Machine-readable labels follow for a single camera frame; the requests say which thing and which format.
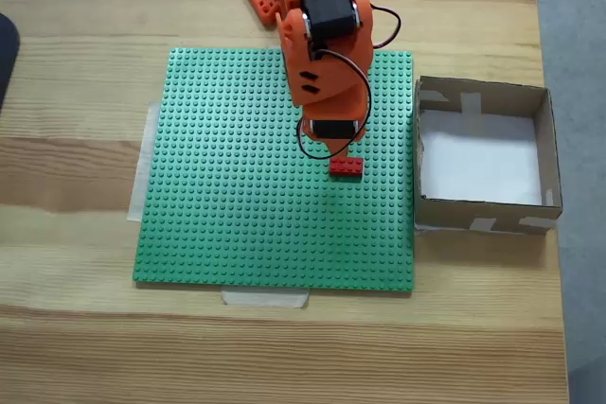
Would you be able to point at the red lego block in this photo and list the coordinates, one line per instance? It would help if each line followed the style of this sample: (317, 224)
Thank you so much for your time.
(348, 169)

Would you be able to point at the brown cardboard box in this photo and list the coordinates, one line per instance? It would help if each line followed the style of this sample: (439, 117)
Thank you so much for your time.
(440, 215)

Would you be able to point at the green lego baseplate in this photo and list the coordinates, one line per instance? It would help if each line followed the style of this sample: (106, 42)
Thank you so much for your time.
(227, 186)

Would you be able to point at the white paper sheet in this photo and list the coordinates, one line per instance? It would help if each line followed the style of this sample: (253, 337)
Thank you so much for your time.
(478, 163)

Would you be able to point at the masking tape strip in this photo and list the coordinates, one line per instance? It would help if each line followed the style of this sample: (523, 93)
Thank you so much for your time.
(265, 299)
(137, 196)

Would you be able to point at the black rounded object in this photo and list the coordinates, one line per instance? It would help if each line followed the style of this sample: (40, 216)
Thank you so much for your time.
(7, 58)

